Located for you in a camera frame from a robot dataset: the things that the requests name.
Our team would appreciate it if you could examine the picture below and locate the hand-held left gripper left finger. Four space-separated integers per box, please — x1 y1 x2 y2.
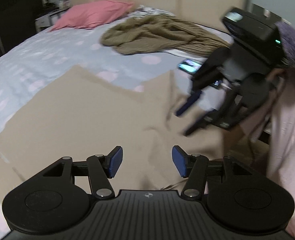
35 145 124 200

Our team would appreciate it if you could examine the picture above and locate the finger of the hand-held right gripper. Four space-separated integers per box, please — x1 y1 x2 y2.
183 89 242 136
175 47 232 117

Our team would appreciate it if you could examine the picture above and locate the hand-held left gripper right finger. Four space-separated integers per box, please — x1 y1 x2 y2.
171 145 262 200

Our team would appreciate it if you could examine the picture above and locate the beige garment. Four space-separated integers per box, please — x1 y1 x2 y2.
0 65 270 205

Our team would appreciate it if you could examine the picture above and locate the person's right hand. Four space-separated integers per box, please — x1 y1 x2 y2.
268 67 288 106

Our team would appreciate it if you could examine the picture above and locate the smartphone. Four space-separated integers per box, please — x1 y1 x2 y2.
178 59 203 74

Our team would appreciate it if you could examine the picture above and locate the person in pink top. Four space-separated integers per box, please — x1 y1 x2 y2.
261 67 295 240

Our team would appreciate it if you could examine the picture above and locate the brown striped sweater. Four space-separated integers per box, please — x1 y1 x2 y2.
101 15 231 57

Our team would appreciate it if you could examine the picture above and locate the black-white patterned cloth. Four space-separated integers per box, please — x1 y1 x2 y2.
128 4 174 18

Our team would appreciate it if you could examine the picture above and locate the grey pink-dotted bed sheet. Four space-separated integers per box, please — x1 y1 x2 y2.
0 12 238 233

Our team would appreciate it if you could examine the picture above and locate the pink pillow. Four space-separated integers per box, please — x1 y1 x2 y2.
48 0 135 32

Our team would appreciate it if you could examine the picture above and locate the white nightstand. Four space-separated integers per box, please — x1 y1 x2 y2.
35 7 70 33

